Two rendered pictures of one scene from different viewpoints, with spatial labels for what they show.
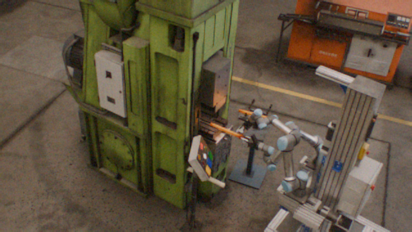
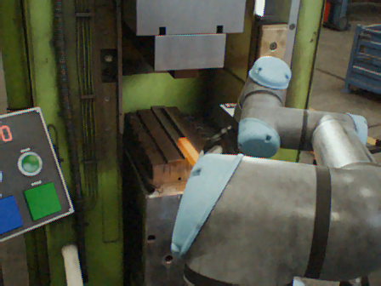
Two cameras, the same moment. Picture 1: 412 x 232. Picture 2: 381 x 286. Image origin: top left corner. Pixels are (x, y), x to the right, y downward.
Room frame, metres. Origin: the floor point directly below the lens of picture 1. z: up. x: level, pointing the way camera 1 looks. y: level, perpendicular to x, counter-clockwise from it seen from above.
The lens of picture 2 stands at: (2.65, -0.97, 1.65)
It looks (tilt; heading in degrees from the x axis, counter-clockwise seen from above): 25 degrees down; 41
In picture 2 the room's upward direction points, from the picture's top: 3 degrees clockwise
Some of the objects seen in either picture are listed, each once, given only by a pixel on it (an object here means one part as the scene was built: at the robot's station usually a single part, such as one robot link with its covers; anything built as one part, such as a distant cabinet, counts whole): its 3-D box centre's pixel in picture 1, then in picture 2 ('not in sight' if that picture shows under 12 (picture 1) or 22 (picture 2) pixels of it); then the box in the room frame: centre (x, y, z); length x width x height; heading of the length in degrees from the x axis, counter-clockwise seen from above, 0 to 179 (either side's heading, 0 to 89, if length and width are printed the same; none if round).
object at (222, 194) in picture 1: (215, 194); not in sight; (3.57, -0.17, 0.01); 0.58 x 0.39 x 0.01; 151
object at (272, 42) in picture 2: not in sight; (270, 52); (3.94, -0.18, 1.27); 0.09 x 0.02 x 0.17; 151
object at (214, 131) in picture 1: (201, 124); (166, 140); (3.70, 0.05, 0.96); 0.42 x 0.20 x 0.09; 61
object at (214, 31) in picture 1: (196, 25); not in sight; (3.81, 0.16, 2.06); 0.44 x 0.41 x 0.47; 61
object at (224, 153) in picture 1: (201, 140); (177, 202); (3.75, 0.03, 0.69); 0.56 x 0.38 x 0.45; 61
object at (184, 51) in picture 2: (203, 96); (168, 34); (3.70, 0.05, 1.32); 0.42 x 0.20 x 0.10; 61
